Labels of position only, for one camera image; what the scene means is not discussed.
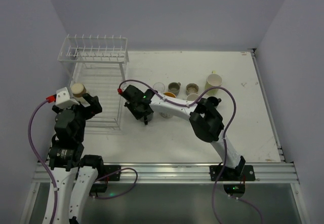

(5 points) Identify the dark green mug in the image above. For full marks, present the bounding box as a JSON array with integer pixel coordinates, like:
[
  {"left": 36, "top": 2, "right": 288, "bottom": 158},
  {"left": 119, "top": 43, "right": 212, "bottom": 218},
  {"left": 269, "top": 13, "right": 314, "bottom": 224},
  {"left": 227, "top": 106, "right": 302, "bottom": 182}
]
[{"left": 140, "top": 113, "right": 154, "bottom": 125}]

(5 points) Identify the cream white cup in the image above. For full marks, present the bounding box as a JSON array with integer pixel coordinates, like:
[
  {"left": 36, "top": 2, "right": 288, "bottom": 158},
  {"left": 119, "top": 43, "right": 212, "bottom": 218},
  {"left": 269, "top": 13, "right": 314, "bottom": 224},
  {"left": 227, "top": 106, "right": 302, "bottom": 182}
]
[{"left": 70, "top": 83, "right": 89, "bottom": 106}]

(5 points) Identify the clear drinking glass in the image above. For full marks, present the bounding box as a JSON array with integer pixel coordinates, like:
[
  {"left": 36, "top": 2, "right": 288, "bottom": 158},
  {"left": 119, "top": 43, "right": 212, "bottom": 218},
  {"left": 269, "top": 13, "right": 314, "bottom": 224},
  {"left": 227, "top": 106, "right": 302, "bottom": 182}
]
[{"left": 153, "top": 82, "right": 165, "bottom": 93}]

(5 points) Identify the white patterned orange-inside mug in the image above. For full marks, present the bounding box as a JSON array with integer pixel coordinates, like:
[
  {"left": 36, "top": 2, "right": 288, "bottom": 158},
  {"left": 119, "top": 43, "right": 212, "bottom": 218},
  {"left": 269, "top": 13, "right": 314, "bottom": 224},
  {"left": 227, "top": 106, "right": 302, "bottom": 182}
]
[{"left": 159, "top": 92, "right": 176, "bottom": 119}]

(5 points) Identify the olive green mug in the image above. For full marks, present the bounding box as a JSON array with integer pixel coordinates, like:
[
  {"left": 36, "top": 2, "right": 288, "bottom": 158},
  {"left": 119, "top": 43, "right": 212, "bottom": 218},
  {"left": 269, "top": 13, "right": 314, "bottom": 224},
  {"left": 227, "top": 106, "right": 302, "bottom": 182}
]
[{"left": 168, "top": 82, "right": 181, "bottom": 96}]

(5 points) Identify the light blue mug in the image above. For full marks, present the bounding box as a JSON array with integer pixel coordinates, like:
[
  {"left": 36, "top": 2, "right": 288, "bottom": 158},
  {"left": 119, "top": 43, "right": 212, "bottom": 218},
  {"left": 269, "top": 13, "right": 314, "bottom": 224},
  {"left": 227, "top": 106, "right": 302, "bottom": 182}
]
[{"left": 186, "top": 93, "right": 199, "bottom": 103}]

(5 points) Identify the speckled beige bowl cup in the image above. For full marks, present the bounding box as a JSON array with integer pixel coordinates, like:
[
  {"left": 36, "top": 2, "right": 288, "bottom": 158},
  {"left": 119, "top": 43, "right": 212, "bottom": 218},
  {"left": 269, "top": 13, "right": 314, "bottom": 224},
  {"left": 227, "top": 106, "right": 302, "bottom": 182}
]
[{"left": 185, "top": 83, "right": 199, "bottom": 95}]

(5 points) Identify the navy patterned cup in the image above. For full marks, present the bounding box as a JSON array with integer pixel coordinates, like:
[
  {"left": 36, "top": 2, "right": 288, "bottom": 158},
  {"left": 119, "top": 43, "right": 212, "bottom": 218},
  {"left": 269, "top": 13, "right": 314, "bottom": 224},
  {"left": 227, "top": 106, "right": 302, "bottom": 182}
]
[{"left": 207, "top": 96, "right": 222, "bottom": 107}]

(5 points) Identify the yellow green mug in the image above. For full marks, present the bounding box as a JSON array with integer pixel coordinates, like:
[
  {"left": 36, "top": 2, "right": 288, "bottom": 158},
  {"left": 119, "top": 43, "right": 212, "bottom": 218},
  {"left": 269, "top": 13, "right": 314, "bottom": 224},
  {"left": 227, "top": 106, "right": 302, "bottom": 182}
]
[{"left": 205, "top": 71, "right": 223, "bottom": 96}]

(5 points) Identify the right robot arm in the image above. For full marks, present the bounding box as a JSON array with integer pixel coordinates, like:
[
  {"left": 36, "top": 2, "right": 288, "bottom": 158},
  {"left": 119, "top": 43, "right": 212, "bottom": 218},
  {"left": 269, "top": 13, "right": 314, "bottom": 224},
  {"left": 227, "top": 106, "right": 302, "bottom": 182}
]
[{"left": 117, "top": 85, "right": 246, "bottom": 177}]

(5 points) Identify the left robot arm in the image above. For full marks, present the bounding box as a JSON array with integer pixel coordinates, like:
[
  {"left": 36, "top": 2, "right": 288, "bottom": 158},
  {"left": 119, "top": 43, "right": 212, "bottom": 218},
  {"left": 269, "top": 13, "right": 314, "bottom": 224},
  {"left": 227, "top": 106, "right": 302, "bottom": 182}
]
[{"left": 43, "top": 89, "right": 103, "bottom": 223}]

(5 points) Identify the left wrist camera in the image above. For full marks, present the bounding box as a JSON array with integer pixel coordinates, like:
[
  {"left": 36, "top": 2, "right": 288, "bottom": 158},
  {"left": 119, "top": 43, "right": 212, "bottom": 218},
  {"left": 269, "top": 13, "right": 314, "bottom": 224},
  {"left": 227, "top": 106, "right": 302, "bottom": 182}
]
[{"left": 55, "top": 87, "right": 79, "bottom": 109}]

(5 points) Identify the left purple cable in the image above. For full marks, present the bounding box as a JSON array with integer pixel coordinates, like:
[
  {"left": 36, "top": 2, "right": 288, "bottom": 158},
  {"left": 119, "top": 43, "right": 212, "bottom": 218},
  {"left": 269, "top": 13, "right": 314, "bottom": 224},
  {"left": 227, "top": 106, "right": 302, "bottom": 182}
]
[{"left": 28, "top": 95, "right": 59, "bottom": 224}]

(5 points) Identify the white wire dish rack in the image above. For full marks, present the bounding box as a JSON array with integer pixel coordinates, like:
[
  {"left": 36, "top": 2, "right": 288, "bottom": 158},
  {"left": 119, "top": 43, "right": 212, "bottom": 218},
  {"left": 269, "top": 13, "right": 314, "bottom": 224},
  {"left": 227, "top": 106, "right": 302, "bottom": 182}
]
[{"left": 58, "top": 35, "right": 129, "bottom": 131}]

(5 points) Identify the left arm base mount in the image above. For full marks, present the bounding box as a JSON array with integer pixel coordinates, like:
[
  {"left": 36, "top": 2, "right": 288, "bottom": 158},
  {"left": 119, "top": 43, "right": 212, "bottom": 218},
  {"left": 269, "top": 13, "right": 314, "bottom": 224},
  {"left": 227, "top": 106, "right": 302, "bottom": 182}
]
[{"left": 89, "top": 165, "right": 121, "bottom": 197}]

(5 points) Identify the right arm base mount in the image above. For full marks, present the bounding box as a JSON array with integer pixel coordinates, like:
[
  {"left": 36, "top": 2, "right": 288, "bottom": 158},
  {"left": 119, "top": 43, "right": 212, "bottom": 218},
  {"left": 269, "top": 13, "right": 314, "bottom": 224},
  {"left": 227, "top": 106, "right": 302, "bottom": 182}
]
[{"left": 209, "top": 157, "right": 256, "bottom": 198}]

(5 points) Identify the aluminium mounting rail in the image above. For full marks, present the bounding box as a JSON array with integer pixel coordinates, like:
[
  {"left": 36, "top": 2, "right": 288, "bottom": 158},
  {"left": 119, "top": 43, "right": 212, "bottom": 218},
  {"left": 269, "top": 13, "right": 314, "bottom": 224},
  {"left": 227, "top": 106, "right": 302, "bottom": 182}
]
[{"left": 32, "top": 161, "right": 299, "bottom": 184}]

